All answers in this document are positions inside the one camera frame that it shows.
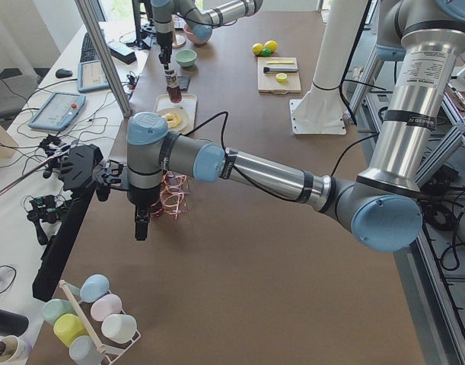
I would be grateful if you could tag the black keyboard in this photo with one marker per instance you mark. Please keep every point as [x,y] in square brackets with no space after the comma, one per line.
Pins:
[88,51]

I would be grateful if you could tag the yellow lemon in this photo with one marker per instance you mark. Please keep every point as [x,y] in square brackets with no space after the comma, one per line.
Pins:
[271,45]
[257,48]

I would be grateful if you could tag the steel muddler black tip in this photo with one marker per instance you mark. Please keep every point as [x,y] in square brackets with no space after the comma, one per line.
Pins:
[276,70]

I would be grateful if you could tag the half lemon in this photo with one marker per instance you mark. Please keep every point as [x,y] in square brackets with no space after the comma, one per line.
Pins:
[281,77]

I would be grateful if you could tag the yellow cup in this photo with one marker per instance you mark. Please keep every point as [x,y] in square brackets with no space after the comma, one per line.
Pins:
[68,327]

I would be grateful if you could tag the paper cup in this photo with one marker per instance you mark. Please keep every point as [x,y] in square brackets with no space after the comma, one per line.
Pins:
[13,348]

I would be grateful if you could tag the yellow plastic knife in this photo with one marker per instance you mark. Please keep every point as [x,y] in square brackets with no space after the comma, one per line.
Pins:
[280,62]

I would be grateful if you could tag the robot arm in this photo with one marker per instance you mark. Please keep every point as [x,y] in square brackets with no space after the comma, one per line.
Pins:
[379,207]
[201,23]

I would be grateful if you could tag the white round plate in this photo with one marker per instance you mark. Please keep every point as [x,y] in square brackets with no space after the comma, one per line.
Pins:
[183,114]

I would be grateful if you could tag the white cup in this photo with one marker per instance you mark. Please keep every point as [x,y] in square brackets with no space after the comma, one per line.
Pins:
[119,328]

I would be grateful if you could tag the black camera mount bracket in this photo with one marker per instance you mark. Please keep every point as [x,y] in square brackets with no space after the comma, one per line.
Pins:
[76,173]

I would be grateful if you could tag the pink cup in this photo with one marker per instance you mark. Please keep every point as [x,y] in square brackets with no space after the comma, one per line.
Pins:
[105,306]

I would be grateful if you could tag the glazed donut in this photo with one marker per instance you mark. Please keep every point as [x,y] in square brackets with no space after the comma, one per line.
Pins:
[173,120]

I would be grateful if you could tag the wooden stand with round base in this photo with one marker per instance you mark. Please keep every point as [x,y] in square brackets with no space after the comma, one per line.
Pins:
[178,39]

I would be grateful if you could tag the cream rectangular tray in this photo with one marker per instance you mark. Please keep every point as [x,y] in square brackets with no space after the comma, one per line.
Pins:
[185,109]

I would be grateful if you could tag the green cup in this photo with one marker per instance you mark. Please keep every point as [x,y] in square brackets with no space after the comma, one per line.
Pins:
[54,309]

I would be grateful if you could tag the yellow lemon upper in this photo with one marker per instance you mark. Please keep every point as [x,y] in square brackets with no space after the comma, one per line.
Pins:
[257,48]

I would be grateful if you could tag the black cylinder bottle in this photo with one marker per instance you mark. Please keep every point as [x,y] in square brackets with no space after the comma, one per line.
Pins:
[12,323]

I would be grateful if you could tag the green lime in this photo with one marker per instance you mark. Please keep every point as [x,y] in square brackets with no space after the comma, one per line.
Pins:
[266,52]

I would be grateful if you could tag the wooden cutting board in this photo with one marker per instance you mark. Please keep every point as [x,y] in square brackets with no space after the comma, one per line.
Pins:
[267,83]

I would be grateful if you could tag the green bowl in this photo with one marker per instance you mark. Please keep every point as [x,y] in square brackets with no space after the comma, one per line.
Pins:
[186,58]

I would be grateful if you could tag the tea bottle front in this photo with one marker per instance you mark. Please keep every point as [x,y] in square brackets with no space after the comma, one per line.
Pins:
[173,87]

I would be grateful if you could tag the aluminium frame post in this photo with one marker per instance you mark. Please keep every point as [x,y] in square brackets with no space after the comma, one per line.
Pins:
[89,18]

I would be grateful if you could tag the teach pendant tablet far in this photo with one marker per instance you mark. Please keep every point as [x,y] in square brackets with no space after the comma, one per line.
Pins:
[91,77]

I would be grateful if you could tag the teach pendant tablet near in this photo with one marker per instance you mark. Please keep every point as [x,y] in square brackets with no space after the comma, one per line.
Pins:
[58,111]

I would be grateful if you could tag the grey folded cloth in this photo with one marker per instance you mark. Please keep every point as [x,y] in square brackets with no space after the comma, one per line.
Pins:
[183,82]

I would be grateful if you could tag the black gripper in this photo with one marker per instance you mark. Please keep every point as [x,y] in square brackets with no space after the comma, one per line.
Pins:
[142,196]
[164,39]

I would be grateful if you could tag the blue cup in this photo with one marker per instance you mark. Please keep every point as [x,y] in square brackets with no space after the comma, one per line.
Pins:
[94,287]

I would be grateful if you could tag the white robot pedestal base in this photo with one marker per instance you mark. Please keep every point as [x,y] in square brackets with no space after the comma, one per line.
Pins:
[320,111]

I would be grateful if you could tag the pink bowl with ice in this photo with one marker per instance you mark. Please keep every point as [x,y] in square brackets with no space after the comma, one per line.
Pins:
[192,37]

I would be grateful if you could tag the grey cup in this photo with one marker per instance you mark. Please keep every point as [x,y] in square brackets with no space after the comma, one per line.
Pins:
[84,352]

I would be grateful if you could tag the teach pendant tablet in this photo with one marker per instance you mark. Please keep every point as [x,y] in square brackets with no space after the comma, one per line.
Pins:
[91,77]
[58,111]

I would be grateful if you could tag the black computer mouse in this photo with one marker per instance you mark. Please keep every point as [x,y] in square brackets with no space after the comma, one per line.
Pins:
[63,73]

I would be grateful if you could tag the copper wire bottle rack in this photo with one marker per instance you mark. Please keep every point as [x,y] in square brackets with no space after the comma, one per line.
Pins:
[172,198]

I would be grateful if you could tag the yellow lemon lower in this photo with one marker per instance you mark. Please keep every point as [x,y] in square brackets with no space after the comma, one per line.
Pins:
[271,45]

